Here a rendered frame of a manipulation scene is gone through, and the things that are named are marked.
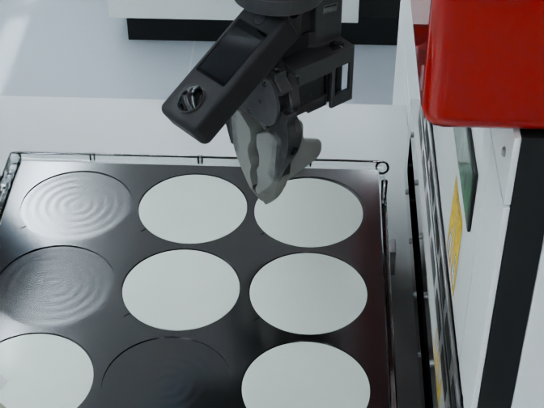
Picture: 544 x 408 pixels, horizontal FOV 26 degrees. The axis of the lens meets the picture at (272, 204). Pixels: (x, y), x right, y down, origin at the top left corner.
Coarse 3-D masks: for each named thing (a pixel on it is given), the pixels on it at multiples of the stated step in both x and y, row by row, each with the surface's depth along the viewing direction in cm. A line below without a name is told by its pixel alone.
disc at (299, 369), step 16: (272, 352) 94; (288, 352) 94; (304, 352) 94; (320, 352) 94; (336, 352) 94; (256, 368) 93; (272, 368) 93; (288, 368) 93; (304, 368) 93; (320, 368) 93; (336, 368) 93; (352, 368) 93; (256, 384) 92; (272, 384) 92; (288, 384) 92; (304, 384) 92; (320, 384) 92; (336, 384) 92; (352, 384) 92; (368, 384) 92; (256, 400) 90; (272, 400) 90; (288, 400) 90; (304, 400) 90; (320, 400) 90; (336, 400) 90; (352, 400) 90; (368, 400) 90
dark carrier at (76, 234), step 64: (64, 192) 110; (128, 192) 110; (0, 256) 103; (64, 256) 103; (128, 256) 103; (256, 256) 103; (0, 320) 97; (64, 320) 97; (128, 320) 97; (256, 320) 97; (384, 320) 97; (128, 384) 92; (192, 384) 92; (384, 384) 92
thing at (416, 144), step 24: (408, 144) 116; (408, 168) 117; (408, 192) 115; (408, 216) 114; (432, 216) 101; (432, 240) 98; (432, 264) 96; (432, 288) 94; (432, 312) 92; (432, 336) 90; (432, 360) 89; (432, 384) 88
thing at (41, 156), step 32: (32, 160) 114; (64, 160) 114; (96, 160) 114; (128, 160) 114; (160, 160) 114; (192, 160) 114; (224, 160) 114; (320, 160) 113; (352, 160) 113; (384, 160) 114
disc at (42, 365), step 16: (32, 336) 96; (48, 336) 96; (0, 352) 94; (16, 352) 94; (32, 352) 94; (48, 352) 94; (64, 352) 94; (80, 352) 94; (0, 368) 93; (16, 368) 93; (32, 368) 93; (48, 368) 93; (64, 368) 93; (80, 368) 93; (16, 384) 92; (32, 384) 92; (48, 384) 92; (64, 384) 92; (80, 384) 92; (0, 400) 90; (16, 400) 90; (32, 400) 90; (48, 400) 90; (64, 400) 90; (80, 400) 90
